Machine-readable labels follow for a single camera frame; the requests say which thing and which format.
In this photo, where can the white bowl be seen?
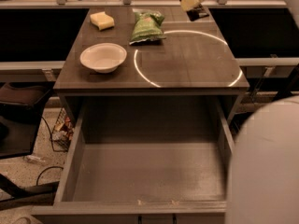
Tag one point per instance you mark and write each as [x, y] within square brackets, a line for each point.
[103, 58]

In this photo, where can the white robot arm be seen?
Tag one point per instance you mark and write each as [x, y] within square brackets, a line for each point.
[263, 176]

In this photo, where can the yellow sponge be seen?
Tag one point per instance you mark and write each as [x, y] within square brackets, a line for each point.
[102, 21]

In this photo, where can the plastic water bottle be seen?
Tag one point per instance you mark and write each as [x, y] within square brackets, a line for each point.
[35, 160]

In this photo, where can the green jalapeno chip bag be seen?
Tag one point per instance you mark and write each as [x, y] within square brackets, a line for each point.
[147, 26]

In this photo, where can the black office chair left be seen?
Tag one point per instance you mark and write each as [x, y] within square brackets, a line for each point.
[21, 111]

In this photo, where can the black wire basket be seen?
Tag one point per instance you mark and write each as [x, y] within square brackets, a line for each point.
[62, 132]

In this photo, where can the open grey drawer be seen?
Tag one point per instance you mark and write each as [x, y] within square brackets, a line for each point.
[144, 160]

